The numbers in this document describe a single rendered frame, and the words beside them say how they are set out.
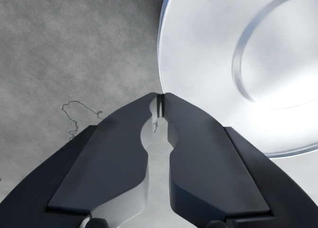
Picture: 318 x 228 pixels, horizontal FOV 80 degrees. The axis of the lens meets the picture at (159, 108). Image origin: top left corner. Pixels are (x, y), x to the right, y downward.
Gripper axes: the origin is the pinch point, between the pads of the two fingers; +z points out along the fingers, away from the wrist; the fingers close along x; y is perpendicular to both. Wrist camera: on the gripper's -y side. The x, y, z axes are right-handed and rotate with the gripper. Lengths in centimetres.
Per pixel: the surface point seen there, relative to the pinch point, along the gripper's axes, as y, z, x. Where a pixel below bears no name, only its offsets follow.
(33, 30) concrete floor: 1.5, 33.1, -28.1
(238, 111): 7.1, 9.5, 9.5
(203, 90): 4.2, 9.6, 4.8
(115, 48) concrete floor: 5.4, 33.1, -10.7
